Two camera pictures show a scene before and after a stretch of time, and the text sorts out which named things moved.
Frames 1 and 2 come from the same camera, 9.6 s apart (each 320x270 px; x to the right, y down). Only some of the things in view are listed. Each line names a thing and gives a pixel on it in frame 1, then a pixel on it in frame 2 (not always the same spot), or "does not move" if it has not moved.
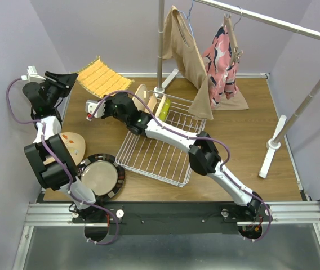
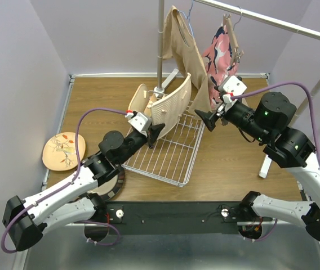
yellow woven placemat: (100, 80) to (172, 108)
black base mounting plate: (144, 218) does not move
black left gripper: (67, 80) to (152, 133)
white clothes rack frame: (283, 129) does not move
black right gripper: (107, 102) to (208, 117)
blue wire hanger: (187, 18) does not move
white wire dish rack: (158, 159) does not move
